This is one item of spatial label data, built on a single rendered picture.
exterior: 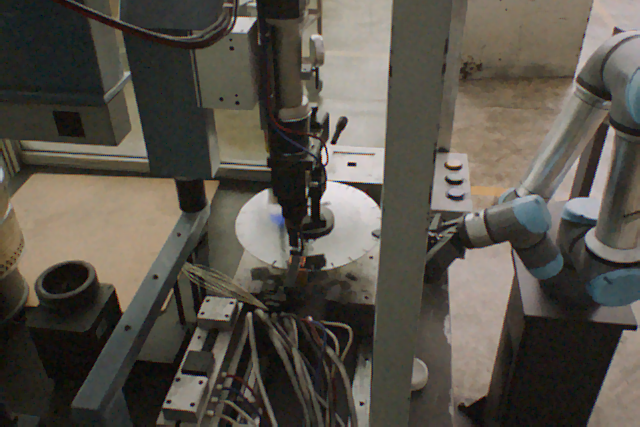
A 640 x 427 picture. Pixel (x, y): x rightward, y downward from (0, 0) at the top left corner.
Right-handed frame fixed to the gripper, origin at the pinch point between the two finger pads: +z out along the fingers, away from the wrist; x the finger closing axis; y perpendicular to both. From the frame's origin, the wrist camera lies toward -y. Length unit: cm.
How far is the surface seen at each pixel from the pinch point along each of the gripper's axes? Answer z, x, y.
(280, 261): 12.7, 15.3, -14.4
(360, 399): 4.9, -12.3, -27.1
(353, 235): 2.7, 9.1, -1.5
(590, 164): -22, -67, 139
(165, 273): 19.2, 30.3, -34.0
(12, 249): 62, 45, -28
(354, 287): 6.4, -0.4, -6.6
